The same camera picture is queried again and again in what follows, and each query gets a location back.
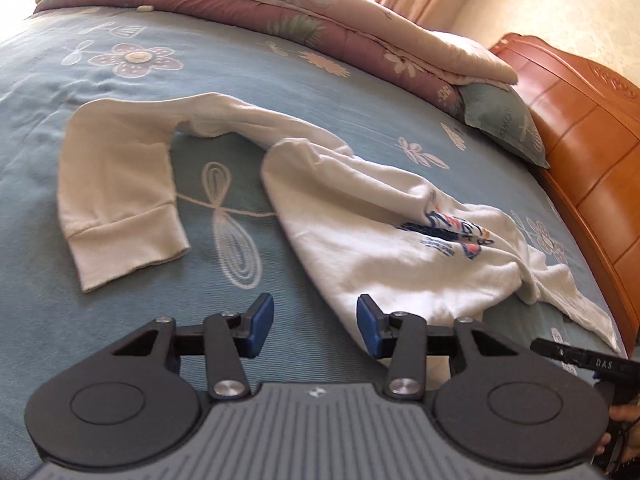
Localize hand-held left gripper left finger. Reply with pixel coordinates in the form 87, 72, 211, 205
107, 293, 275, 401

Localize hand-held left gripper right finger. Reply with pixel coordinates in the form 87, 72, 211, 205
357, 293, 525, 401

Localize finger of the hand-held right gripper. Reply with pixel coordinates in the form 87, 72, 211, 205
530, 337, 596, 368

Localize white printed sweatshirt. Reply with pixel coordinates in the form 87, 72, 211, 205
56, 92, 623, 356

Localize person's right hand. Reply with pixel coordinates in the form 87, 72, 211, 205
600, 402, 640, 463

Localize wooden headboard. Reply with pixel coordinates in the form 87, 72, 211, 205
489, 32, 640, 346

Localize green floral pillow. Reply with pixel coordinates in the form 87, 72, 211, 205
459, 82, 550, 170

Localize pink floral folded quilt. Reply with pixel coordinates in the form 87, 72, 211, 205
34, 0, 518, 126

